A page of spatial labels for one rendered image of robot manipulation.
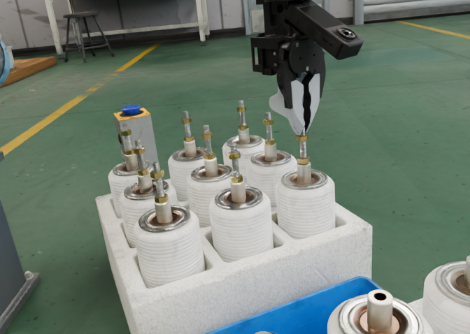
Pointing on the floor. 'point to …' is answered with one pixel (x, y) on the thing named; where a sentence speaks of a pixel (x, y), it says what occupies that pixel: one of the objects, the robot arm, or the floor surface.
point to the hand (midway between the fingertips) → (305, 126)
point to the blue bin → (302, 311)
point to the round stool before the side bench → (82, 35)
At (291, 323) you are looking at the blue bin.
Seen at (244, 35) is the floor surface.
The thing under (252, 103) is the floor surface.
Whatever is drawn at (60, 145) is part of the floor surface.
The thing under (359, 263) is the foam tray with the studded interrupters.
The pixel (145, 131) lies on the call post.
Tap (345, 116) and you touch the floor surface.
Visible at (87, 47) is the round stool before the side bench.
